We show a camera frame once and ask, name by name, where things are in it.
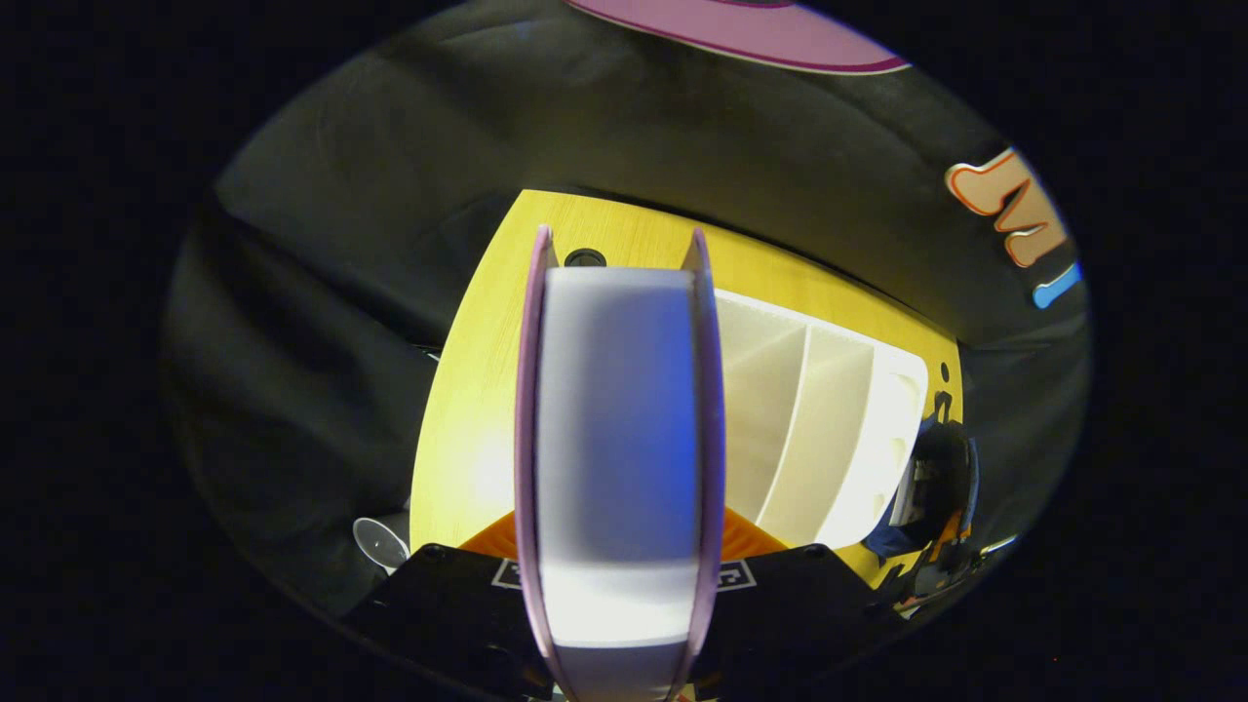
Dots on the black desk grommet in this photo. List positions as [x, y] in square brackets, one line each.
[585, 258]

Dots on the clear plastic cup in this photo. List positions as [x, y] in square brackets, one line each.
[378, 541]

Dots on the pink book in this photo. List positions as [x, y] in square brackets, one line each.
[619, 439]

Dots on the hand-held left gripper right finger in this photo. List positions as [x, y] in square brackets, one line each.
[790, 604]

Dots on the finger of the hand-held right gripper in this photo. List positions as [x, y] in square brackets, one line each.
[941, 565]

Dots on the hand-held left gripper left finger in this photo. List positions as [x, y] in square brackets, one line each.
[448, 604]

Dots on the blue schoolbag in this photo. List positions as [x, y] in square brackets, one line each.
[951, 478]

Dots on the white bookshelf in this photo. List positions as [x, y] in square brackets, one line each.
[809, 419]

